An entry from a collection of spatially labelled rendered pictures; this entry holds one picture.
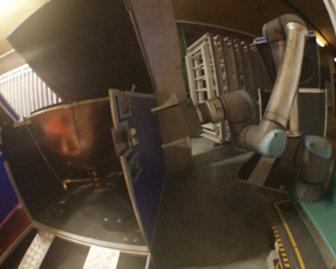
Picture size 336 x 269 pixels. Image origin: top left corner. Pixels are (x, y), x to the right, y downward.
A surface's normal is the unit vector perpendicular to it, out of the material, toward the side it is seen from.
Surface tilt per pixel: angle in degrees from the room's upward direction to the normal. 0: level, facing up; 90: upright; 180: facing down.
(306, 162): 90
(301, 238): 0
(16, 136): 90
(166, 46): 90
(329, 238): 0
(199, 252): 0
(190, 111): 73
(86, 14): 142
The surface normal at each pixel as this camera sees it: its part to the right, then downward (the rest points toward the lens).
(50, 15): 0.05, 0.90
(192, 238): -0.12, -0.97
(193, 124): -0.15, -0.07
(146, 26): 0.30, 0.17
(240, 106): -0.03, 0.24
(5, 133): 0.99, -0.10
